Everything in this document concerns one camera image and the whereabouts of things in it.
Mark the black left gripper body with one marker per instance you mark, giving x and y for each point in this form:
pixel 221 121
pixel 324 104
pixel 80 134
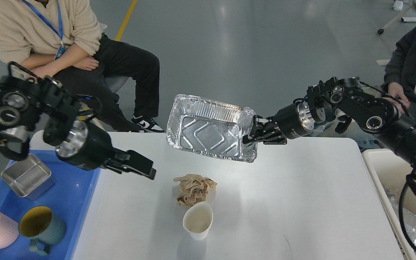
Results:
pixel 89 147

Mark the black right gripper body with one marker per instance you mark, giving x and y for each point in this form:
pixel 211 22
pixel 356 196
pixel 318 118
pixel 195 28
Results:
pixel 295 120

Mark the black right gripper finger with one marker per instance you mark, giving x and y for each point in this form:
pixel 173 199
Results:
pixel 260 127
pixel 272 139

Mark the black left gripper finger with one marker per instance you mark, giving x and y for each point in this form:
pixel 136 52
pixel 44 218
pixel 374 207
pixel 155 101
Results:
pixel 131 161

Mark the brown paper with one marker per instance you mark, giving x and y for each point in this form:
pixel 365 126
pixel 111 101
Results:
pixel 193 189

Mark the aluminium foil tray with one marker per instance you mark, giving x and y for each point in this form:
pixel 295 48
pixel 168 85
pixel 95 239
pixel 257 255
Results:
pixel 211 128

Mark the stainless steel rectangular tin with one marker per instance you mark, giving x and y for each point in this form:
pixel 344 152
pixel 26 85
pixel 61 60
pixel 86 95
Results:
pixel 28 179

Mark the white paper cup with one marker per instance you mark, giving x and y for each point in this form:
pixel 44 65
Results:
pixel 197 220

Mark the teal mug yellow inside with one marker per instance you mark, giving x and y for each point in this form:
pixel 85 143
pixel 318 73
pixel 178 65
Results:
pixel 43 228

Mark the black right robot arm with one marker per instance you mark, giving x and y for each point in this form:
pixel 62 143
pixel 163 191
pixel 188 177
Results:
pixel 345 101

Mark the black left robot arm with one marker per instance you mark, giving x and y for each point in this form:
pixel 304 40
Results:
pixel 23 98

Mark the blue plastic tray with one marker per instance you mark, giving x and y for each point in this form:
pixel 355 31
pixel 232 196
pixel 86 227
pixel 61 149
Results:
pixel 69 198

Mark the grey office chair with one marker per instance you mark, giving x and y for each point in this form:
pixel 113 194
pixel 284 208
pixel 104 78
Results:
pixel 114 83

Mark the white plastic bin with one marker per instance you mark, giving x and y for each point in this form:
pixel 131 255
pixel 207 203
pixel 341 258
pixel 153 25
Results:
pixel 388 171

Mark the person in beige sweater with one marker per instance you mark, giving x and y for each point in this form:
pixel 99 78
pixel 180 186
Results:
pixel 63 39

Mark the white chair base background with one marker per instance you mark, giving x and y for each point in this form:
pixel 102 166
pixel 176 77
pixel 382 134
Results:
pixel 401 16

